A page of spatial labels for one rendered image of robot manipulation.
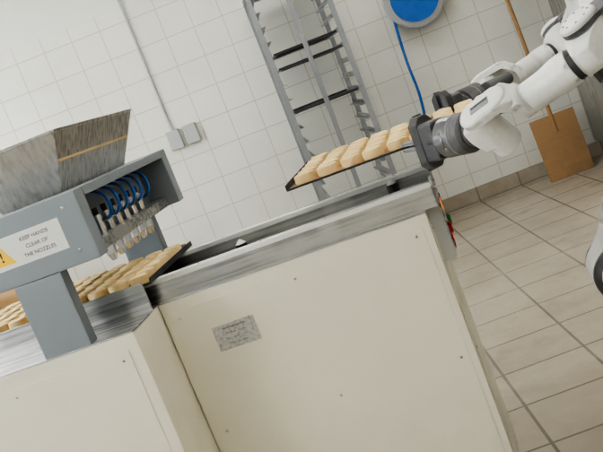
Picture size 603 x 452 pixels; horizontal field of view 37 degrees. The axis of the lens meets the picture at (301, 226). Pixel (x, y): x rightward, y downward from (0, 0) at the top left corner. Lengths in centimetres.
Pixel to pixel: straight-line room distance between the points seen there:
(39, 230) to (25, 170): 17
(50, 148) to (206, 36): 411
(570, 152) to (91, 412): 451
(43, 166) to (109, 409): 58
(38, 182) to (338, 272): 73
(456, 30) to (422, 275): 425
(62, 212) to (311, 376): 71
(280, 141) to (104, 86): 124
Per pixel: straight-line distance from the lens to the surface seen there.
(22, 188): 219
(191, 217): 624
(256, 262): 215
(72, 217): 203
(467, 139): 185
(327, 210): 240
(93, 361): 211
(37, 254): 208
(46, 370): 216
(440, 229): 214
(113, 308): 222
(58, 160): 214
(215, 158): 618
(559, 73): 176
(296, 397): 223
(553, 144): 612
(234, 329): 220
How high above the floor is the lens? 122
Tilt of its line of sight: 9 degrees down
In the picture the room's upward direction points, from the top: 21 degrees counter-clockwise
